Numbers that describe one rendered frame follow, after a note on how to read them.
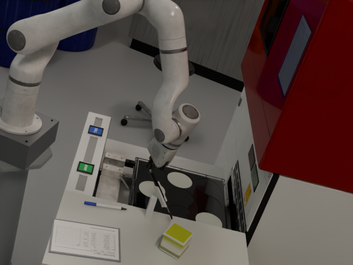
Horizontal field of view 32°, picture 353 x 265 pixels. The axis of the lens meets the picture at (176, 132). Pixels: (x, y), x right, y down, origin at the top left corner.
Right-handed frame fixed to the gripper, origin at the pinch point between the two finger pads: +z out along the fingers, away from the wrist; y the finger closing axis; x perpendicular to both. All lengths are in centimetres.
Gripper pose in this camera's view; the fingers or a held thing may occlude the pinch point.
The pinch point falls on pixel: (151, 164)
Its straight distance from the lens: 223.0
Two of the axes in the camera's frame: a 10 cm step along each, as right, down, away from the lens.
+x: 8.0, -0.8, 5.9
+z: -4.4, 5.9, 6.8
